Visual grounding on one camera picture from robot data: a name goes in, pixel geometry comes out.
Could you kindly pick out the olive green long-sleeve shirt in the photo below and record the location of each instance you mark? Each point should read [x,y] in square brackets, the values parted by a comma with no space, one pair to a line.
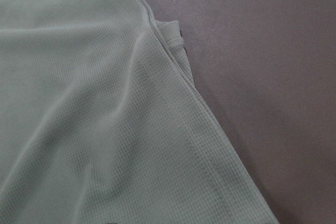
[101,122]

